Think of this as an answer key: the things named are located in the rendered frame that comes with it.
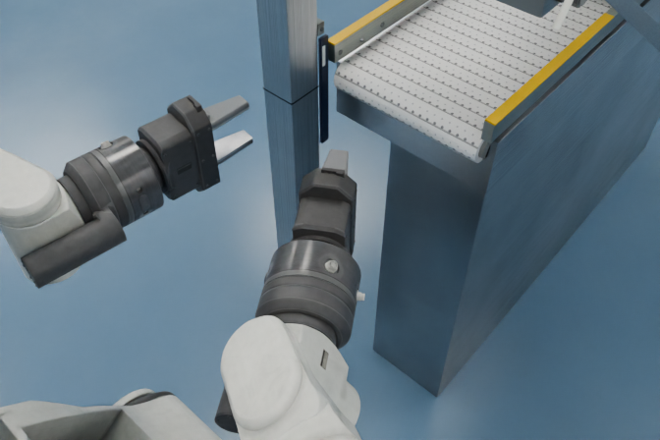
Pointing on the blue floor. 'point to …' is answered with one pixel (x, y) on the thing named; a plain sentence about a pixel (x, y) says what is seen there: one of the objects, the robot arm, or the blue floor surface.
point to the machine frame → (289, 70)
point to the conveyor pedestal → (499, 224)
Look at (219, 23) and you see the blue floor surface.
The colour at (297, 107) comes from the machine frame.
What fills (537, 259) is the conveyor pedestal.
